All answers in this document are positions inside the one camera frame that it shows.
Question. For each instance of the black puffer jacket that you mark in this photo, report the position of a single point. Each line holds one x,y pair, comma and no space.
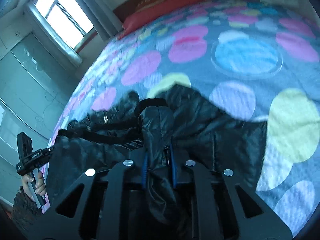
175,121

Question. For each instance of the person's left hand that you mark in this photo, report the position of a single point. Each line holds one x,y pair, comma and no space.
40,185

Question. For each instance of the back wall window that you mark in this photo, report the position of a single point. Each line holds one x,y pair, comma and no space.
67,19

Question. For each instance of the grey curtain left of window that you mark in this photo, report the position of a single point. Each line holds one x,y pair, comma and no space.
48,37

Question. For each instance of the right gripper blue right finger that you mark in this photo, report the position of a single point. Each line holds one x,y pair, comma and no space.
222,205

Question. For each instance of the grey curtain beside headboard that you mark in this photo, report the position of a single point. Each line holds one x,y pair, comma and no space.
104,20

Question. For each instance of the colourful dotted bedspread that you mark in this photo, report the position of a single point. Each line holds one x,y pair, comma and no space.
256,62

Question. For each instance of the person's dark left sleeve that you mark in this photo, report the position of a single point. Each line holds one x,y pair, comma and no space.
24,211

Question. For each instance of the red blanket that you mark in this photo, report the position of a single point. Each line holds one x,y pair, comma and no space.
141,18

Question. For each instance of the frosted glass wardrobe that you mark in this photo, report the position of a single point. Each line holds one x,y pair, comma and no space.
34,91

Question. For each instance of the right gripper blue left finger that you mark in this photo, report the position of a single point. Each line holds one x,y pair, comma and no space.
91,207

